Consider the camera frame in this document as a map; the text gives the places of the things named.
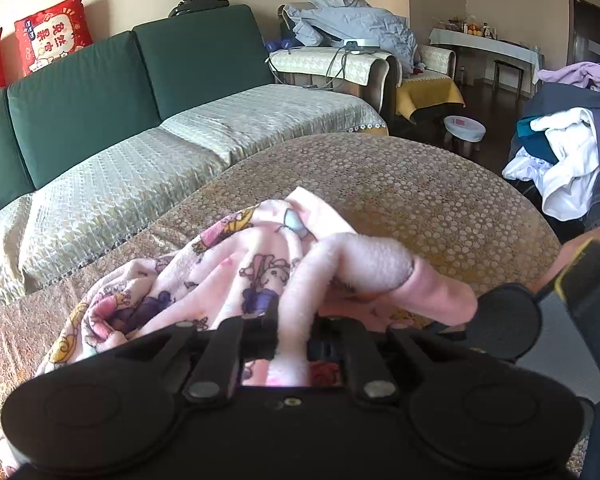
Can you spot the lilac garment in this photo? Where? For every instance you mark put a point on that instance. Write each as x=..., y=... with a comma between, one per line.
x=582, y=75

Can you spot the round white stool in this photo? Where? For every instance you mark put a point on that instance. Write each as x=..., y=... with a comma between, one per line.
x=463, y=135

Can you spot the right red cushion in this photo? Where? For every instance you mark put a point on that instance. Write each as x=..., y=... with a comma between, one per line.
x=51, y=34

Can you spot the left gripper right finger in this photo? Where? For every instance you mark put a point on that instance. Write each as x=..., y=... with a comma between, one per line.
x=363, y=370

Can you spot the person right hand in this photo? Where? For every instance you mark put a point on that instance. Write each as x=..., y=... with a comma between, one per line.
x=565, y=255

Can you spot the white side table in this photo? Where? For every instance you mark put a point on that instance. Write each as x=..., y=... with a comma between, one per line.
x=534, y=59

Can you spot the black object on sofa back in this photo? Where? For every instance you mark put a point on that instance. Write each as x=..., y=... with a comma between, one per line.
x=194, y=6

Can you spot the pink cartoon fleece garment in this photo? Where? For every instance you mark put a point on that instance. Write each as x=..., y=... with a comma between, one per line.
x=295, y=257

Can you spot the white garment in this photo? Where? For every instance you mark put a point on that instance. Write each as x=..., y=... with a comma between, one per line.
x=558, y=153

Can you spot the grey quilted jacket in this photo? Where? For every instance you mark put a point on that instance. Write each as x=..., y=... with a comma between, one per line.
x=316, y=20

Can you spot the navy striped garment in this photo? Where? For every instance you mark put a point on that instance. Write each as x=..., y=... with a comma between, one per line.
x=550, y=99

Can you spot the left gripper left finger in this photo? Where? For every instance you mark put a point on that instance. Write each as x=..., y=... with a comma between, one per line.
x=237, y=340

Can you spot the armchair with yellow cover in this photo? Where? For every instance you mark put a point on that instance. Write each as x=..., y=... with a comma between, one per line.
x=371, y=74

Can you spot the green sofa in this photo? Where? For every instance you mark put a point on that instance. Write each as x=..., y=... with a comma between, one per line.
x=98, y=145

